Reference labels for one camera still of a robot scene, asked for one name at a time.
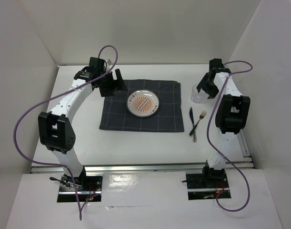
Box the aluminium front rail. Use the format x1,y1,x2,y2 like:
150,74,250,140
30,161,254,174

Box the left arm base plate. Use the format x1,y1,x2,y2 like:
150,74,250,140
56,175,103,203

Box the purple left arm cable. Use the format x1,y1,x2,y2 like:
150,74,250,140
13,45,119,220

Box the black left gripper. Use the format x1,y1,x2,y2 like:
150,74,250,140
98,69,127,97

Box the green handled gold fork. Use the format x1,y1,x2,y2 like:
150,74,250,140
189,111,207,136

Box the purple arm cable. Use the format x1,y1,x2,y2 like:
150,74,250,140
13,45,119,220
206,60,253,212

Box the aluminium rail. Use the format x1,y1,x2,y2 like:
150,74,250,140
30,161,254,174
217,64,254,169

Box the striped handled knife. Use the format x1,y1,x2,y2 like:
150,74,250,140
189,107,197,142

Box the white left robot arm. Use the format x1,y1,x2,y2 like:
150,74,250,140
38,57,127,190

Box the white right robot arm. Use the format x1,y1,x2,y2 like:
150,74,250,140
196,58,251,187

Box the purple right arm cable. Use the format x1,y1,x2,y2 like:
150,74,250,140
206,60,253,212

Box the orange sunburst patterned plate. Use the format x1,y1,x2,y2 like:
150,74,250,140
126,90,160,118

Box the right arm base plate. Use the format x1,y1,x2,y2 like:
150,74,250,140
182,174,231,200

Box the clear drinking glass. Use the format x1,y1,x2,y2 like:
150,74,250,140
191,84,207,104

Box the dark checked cloth placemat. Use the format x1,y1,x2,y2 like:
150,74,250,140
99,79,184,133

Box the aluminium right side rail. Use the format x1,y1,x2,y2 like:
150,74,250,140
217,64,254,169

